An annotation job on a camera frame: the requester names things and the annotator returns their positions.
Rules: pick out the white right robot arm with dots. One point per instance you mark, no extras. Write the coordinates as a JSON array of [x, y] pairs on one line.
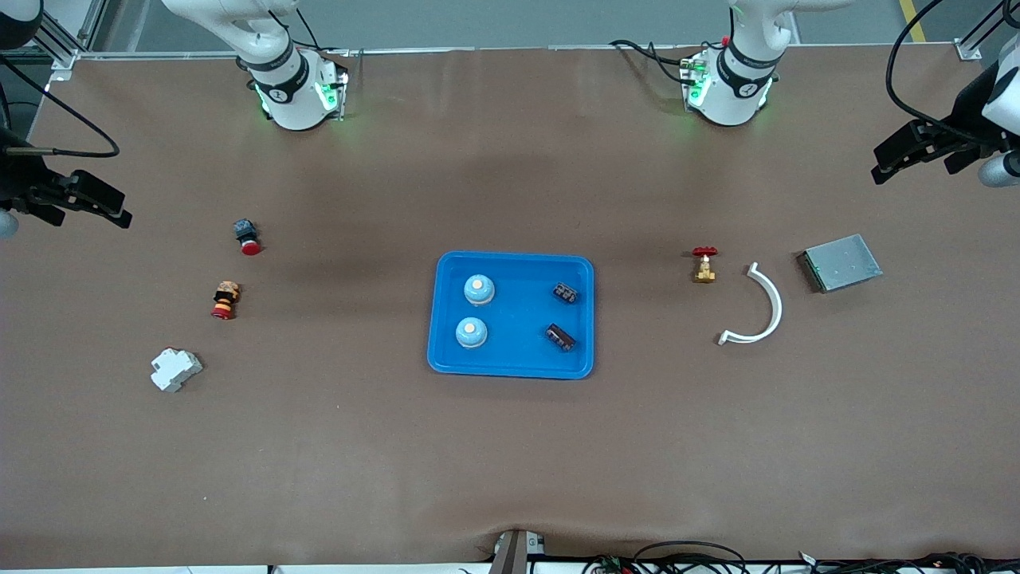
[[291, 96]]

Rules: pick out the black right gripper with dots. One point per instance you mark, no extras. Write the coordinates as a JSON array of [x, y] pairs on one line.
[[17, 177]]

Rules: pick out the orange black red push button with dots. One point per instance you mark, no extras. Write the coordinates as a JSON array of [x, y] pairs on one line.
[[225, 300]]

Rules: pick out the white semicircular pipe clamp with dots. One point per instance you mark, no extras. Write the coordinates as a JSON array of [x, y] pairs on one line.
[[778, 309]]

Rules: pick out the dark brown cylindrical capacitor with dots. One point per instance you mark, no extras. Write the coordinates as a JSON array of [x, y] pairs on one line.
[[566, 292], [560, 336]]

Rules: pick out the grey metal power supply box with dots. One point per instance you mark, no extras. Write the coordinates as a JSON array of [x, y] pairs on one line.
[[845, 263]]

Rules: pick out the white circuit breaker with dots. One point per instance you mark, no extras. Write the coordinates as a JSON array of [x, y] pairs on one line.
[[175, 371]]

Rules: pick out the grey emergency button red cap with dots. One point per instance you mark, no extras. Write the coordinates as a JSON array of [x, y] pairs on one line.
[[247, 237]]

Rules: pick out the aluminium frame profile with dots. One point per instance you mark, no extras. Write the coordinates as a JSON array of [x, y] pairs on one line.
[[60, 48]]

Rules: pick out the blue dome bell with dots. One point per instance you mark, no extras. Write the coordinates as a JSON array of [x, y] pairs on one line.
[[471, 332], [479, 289]]

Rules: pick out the silver corner bracket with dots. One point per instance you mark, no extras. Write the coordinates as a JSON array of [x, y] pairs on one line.
[[968, 51]]

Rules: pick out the blue plastic tray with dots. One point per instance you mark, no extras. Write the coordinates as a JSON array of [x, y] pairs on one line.
[[518, 319]]

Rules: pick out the grey table edge bracket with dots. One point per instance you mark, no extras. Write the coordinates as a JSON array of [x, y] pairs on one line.
[[516, 554]]

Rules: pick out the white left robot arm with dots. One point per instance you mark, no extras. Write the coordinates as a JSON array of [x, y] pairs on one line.
[[737, 88]]

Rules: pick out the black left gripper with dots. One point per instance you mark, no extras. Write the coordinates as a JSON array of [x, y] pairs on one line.
[[967, 112]]

